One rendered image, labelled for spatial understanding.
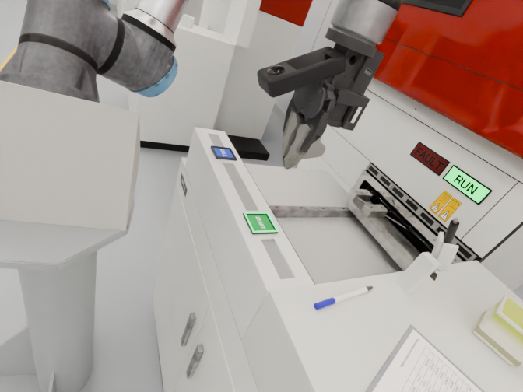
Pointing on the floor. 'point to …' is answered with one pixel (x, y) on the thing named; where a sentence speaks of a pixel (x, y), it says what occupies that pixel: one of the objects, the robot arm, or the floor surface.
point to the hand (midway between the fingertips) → (284, 160)
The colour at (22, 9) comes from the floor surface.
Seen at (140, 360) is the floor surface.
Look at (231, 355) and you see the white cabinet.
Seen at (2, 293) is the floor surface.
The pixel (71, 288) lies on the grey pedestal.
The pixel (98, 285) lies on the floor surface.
